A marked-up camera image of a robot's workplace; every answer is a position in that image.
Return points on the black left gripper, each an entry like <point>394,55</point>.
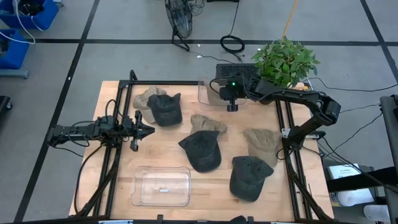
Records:
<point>136,130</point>

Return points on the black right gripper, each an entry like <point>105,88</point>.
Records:
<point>231,91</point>

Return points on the dark grey baseball cap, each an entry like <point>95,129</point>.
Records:
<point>202,152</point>
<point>248,180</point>
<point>164,110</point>

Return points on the tan baseball cap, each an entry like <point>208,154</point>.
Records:
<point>206,124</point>
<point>262,143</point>
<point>141,101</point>

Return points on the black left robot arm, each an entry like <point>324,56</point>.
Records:
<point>62,132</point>

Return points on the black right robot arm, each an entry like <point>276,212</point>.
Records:
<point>311,98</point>

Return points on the clear plastic tray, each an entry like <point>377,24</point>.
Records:
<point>161,186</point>
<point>206,99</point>

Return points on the black plant pot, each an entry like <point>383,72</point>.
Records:
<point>265,102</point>

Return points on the black keyboard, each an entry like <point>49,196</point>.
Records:
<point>233,71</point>

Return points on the green leafy plant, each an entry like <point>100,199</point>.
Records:
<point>284,62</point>

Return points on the black floor fan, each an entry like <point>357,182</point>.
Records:
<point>178,15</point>

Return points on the white booklet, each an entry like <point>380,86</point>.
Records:
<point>343,171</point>

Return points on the grey cart base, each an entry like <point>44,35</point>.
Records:
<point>14,74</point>

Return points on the black chair base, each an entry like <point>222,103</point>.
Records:
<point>3,104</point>

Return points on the black shelf bar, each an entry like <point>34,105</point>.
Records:
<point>357,183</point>

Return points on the blue plastic bin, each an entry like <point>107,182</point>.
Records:
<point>46,15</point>
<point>15,53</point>

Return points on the white roll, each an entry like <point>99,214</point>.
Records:
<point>376,213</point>

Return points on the black aluminium frame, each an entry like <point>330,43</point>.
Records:
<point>161,82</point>

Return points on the silver metal bracket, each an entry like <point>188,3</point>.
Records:
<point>286,132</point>

